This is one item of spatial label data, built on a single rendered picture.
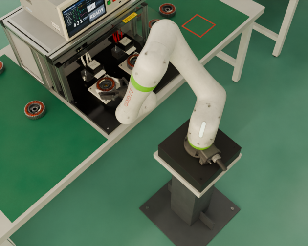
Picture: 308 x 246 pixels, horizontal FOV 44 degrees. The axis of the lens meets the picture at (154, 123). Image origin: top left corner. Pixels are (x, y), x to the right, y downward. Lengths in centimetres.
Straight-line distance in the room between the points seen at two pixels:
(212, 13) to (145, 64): 132
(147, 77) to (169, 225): 135
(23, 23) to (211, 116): 110
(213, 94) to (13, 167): 106
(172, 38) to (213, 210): 143
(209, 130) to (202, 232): 106
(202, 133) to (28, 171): 90
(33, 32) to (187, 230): 151
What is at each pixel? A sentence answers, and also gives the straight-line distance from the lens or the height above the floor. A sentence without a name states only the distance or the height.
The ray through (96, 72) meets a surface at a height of 89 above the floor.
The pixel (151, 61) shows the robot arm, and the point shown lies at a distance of 143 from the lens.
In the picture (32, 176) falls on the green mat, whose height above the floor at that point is 75.
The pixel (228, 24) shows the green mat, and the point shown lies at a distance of 262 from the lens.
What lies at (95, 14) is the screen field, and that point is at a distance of 204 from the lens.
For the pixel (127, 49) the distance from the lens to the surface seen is 223.
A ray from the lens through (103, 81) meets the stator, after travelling 219.
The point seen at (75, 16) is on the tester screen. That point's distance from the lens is 195.
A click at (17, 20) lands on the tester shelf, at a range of 220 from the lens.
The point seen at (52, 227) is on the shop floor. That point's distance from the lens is 269.
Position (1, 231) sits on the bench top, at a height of 75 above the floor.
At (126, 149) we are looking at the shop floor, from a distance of 286.
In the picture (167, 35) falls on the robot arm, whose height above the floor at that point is 142.
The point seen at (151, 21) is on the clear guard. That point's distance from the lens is 213.
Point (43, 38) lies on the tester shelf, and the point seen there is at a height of 111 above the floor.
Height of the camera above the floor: 245
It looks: 56 degrees down
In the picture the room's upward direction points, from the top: 2 degrees counter-clockwise
